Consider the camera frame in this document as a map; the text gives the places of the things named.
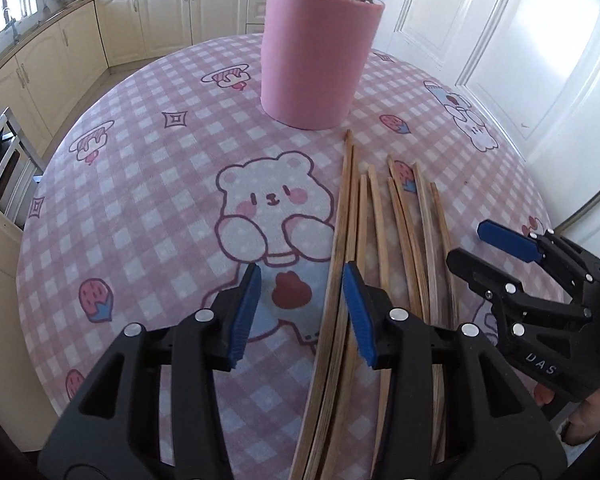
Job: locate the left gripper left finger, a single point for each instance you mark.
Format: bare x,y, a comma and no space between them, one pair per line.
148,408

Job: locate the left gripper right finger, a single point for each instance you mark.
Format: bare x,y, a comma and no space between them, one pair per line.
456,409

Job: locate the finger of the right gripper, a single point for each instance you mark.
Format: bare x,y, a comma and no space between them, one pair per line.
566,262
495,289

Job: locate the lower kitchen cabinets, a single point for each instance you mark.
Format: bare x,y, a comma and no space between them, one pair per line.
43,79

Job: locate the right hand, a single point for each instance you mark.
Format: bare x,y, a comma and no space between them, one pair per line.
584,423

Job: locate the white door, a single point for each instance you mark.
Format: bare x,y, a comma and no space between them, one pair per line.
533,68

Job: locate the pink checkered tablecloth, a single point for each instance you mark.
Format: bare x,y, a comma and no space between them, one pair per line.
176,179

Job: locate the metal shelf rack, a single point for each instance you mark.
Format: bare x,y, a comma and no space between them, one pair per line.
21,170

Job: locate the pink cylindrical utensil holder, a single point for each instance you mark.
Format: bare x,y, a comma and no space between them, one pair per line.
313,54

